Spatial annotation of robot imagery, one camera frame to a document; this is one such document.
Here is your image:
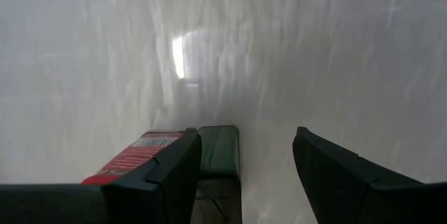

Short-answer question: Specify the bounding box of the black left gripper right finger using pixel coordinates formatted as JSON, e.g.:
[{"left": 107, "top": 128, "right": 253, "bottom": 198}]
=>
[{"left": 292, "top": 126, "right": 447, "bottom": 224}]

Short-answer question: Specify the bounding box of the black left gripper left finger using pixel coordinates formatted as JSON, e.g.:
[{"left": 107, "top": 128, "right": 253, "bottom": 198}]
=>
[{"left": 0, "top": 128, "right": 203, "bottom": 224}]

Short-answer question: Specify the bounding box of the red smoked paprika tin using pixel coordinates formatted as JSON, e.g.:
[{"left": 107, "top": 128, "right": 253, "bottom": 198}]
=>
[{"left": 82, "top": 130, "right": 185, "bottom": 186}]

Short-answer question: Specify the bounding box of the green black pepper tin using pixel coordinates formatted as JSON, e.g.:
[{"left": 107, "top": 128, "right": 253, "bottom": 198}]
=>
[{"left": 197, "top": 125, "right": 242, "bottom": 224}]

